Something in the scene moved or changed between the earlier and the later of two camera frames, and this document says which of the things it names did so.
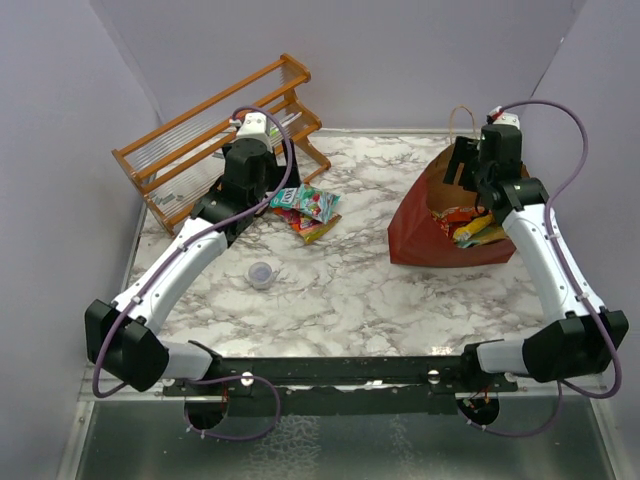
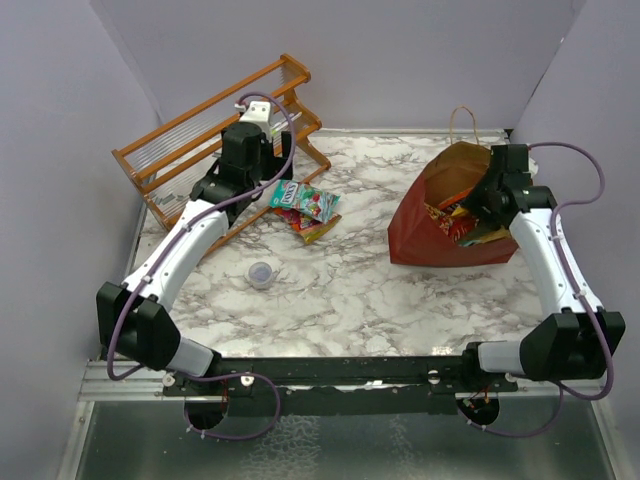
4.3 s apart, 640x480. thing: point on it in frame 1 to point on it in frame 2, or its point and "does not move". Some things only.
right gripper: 466,151 to 473,202
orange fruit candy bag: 308,227 does not move
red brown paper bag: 416,240 does not move
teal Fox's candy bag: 308,198 does not move
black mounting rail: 377,385 does not move
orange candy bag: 457,214 to 456,199
